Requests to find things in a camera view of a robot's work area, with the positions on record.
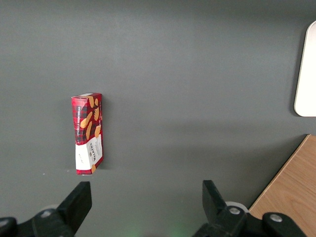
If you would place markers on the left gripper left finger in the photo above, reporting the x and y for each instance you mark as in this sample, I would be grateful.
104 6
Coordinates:
74 209

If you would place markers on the oak wooden drawer cabinet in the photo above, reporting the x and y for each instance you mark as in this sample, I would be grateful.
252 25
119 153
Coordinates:
296 185

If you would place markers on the cream plastic tray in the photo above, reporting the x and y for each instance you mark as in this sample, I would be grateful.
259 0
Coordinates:
308 86

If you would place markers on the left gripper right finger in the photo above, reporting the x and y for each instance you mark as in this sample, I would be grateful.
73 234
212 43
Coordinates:
214 207

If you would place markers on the red tartan shortbread box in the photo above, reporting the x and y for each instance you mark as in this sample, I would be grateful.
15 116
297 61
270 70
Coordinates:
86 128

